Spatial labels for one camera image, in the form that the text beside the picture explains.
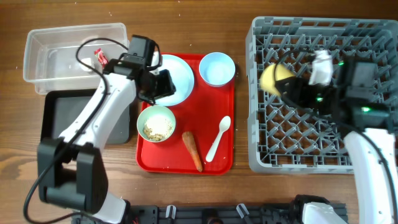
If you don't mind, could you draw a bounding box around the red snack wrapper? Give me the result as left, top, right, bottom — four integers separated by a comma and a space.
94, 48, 109, 68

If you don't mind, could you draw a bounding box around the light blue bowl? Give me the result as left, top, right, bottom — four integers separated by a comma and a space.
199, 52, 236, 87

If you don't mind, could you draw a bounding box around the white plastic spoon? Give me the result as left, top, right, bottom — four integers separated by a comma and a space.
205, 116, 231, 162

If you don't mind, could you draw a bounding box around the yellow plastic cup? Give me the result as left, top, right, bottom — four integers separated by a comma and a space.
259, 64, 294, 96

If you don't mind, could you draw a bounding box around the white tissue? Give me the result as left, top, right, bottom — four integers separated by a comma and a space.
80, 58, 94, 73

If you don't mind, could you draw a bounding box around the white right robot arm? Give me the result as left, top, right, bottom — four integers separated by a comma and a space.
261, 49, 397, 223

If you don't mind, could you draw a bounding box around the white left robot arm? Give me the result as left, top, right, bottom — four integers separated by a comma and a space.
23, 35, 175, 223

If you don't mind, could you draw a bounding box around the grey plastic dishwasher rack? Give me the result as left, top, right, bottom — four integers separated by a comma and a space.
246, 16, 397, 174

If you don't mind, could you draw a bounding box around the clear plastic waste bin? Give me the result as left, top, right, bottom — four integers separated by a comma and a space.
23, 23, 129, 95

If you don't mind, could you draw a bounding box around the light blue plate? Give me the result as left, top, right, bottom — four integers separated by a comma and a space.
155, 54, 195, 106

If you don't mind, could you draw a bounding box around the green bowl with food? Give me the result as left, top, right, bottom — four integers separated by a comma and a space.
136, 105, 176, 143

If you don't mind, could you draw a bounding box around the orange carrot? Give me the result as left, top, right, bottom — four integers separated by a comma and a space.
182, 131, 203, 172

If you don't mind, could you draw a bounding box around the red plastic serving tray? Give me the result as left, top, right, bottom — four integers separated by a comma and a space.
136, 53, 234, 175

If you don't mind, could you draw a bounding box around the black rectangular tray bin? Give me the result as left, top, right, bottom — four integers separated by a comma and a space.
40, 89, 131, 145

